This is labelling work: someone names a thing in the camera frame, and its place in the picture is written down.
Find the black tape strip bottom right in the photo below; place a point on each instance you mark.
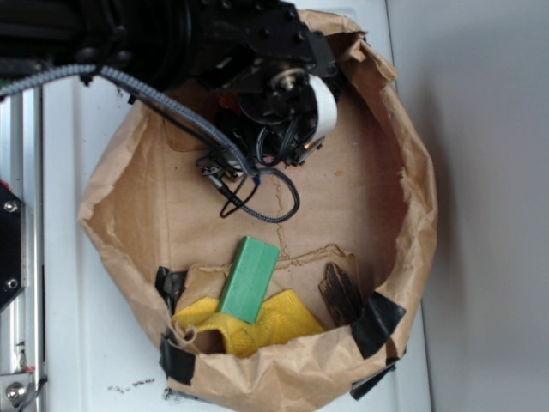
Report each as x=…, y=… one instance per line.
x=377, y=322

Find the dark brown bark piece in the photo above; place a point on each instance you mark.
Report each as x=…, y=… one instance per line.
x=342, y=297

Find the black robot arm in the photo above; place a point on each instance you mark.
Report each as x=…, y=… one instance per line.
x=145, y=47

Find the green rectangular block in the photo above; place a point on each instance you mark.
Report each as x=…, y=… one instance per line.
x=250, y=275

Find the black tape strip inner left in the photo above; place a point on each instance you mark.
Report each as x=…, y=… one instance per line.
x=170, y=286

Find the yellow cloth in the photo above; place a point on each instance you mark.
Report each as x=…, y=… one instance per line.
x=281, y=318

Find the black bracket on rail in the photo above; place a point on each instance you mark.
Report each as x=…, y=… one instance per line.
x=12, y=246

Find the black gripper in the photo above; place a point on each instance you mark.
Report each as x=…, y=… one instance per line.
x=263, y=53

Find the white tape roll on gripper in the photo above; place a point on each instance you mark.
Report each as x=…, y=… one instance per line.
x=326, y=108

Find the black tape strip bottom left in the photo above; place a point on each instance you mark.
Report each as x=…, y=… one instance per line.
x=177, y=363

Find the black tape strip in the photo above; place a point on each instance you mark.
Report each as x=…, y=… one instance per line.
x=170, y=286
x=177, y=363
x=377, y=322

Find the brown paper bag bin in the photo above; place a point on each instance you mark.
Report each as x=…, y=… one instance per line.
x=368, y=203

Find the aluminium frame rail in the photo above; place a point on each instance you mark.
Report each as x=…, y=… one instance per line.
x=23, y=371

